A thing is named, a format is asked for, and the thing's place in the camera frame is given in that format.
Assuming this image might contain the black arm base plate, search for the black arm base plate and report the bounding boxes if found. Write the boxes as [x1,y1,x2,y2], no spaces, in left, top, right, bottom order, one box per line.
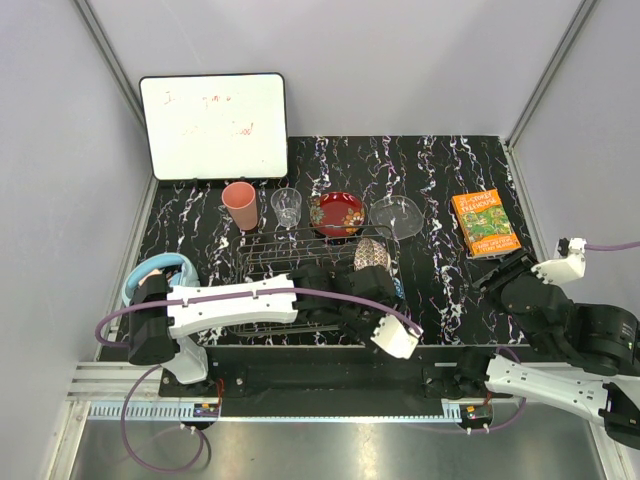
[159,345,498,399]

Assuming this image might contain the orange paperback book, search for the orange paperback book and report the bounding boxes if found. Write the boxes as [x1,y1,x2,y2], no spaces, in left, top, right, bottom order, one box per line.
[451,189,521,260]

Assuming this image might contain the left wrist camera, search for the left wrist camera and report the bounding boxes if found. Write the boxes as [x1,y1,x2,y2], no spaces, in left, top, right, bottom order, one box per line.
[370,315,419,360]

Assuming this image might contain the black wire dish rack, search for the black wire dish rack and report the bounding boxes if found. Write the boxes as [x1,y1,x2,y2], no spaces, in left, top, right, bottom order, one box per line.
[230,226,402,345]

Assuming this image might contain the pink plastic cup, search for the pink plastic cup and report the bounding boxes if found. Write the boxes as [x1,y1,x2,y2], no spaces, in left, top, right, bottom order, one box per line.
[221,181,258,231]

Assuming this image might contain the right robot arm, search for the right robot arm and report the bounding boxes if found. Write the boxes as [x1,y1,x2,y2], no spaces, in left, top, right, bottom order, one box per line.
[453,250,639,449]

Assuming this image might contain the red floral plate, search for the red floral plate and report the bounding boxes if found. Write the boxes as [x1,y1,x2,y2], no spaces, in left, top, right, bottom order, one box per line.
[309,192,366,237]

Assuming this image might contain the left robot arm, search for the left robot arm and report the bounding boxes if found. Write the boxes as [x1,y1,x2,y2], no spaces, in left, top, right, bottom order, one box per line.
[122,255,417,396]

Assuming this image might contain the clear glass plate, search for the clear glass plate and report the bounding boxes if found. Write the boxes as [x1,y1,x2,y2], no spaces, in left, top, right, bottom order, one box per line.
[369,195,424,241]

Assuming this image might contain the white dry-erase board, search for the white dry-erase board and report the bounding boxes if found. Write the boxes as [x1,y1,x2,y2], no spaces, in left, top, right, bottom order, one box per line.
[139,73,288,181]

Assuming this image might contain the pink power adapter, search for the pink power adapter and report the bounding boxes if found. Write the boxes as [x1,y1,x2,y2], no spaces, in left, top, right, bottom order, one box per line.
[138,269,167,289]

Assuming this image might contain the brown patterned bowl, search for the brown patterned bowl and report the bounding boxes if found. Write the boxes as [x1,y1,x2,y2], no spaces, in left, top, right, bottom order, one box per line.
[354,238,391,271]

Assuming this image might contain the light blue headphones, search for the light blue headphones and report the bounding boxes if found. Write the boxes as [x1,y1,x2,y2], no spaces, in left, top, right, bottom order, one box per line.
[121,253,201,306]

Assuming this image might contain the clear plastic tumbler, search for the clear plastic tumbler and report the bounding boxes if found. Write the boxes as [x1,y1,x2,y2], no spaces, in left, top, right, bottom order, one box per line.
[271,187,302,229]

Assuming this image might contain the blue and red patterned bowl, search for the blue and red patterned bowl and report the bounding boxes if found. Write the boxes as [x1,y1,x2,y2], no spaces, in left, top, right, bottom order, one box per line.
[392,277,405,300]

